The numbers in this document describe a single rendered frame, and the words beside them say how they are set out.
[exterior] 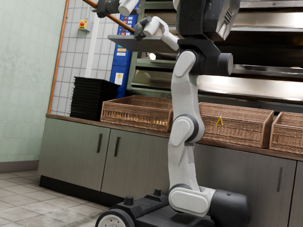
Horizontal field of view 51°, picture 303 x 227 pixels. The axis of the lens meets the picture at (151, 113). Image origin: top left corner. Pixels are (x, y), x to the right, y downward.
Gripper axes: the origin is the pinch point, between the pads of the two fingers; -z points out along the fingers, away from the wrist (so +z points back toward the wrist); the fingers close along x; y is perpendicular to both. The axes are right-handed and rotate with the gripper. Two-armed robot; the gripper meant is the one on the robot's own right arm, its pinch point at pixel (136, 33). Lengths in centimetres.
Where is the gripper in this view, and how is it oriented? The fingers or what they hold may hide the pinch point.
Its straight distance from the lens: 223.7
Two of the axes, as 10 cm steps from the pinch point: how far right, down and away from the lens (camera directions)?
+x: 1.5, -9.9, 0.4
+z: 4.9, 0.4, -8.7
